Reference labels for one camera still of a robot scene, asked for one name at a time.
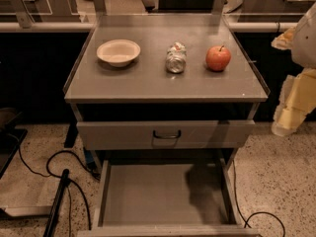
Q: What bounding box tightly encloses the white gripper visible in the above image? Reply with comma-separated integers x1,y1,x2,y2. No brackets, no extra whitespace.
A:
272,3,316,136

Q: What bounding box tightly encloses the black bar on floor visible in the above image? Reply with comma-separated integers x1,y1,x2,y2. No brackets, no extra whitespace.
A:
43,169,69,237

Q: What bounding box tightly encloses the grey drawer cabinet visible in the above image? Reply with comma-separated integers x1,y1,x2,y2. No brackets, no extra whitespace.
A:
62,13,271,237

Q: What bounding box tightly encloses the closed top drawer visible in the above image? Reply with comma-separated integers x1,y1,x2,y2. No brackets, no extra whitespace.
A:
77,120,255,150

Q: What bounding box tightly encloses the white bowl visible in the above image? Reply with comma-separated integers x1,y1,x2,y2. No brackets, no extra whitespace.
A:
97,39,141,67

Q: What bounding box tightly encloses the open middle drawer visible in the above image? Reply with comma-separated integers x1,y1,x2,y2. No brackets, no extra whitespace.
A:
78,159,259,237

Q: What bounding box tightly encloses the dark object at left edge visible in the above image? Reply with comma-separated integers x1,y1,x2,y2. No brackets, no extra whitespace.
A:
0,108,27,179

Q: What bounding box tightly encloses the black drawer handle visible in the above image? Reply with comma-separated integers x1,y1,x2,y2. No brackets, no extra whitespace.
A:
152,130,182,139

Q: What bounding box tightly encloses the red apple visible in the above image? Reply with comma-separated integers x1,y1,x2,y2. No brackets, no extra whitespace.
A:
205,45,231,72

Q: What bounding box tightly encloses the white horizontal rail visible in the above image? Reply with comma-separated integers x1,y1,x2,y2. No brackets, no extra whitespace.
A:
0,23,296,33

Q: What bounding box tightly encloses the black floor cable right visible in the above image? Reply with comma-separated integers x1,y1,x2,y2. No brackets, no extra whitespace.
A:
232,160,286,237

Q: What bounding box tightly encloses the silver 7up can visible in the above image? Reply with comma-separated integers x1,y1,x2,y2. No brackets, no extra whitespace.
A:
165,41,187,74

